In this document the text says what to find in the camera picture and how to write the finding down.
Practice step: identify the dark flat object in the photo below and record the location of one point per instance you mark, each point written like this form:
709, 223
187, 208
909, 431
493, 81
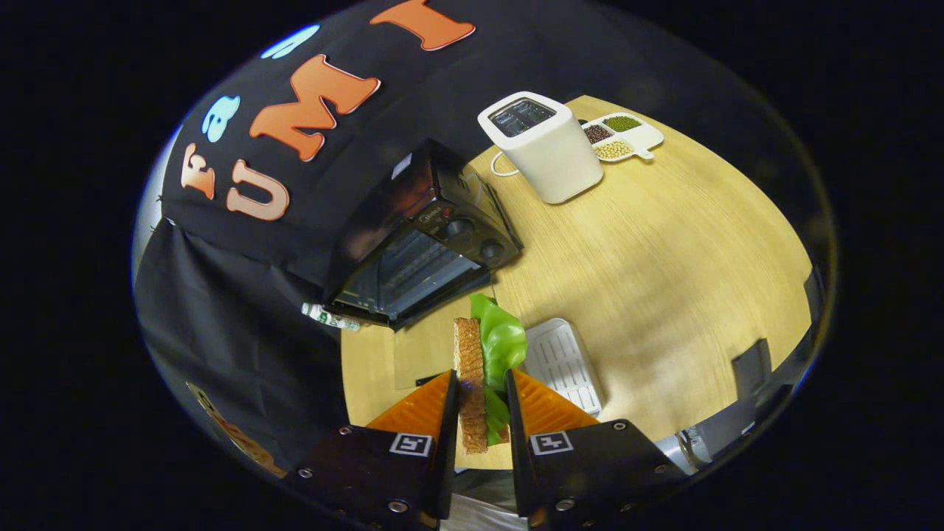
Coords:
752, 365

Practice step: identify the white bottle green label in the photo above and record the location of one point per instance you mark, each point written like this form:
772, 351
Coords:
328, 317

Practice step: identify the white ribbed tray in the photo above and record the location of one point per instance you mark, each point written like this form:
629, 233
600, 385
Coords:
560, 361

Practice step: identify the black toaster oven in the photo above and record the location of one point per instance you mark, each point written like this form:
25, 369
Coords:
435, 192

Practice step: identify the white divided bean dish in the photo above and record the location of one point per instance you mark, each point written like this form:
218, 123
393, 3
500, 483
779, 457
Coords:
645, 136

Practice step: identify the white slot toaster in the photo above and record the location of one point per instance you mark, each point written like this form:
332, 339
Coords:
553, 162

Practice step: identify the lettuce sandwich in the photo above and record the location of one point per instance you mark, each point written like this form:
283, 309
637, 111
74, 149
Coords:
470, 354

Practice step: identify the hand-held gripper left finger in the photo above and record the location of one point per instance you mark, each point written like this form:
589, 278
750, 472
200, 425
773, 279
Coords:
445, 442

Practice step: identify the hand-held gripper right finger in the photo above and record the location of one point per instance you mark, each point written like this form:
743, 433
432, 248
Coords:
518, 442

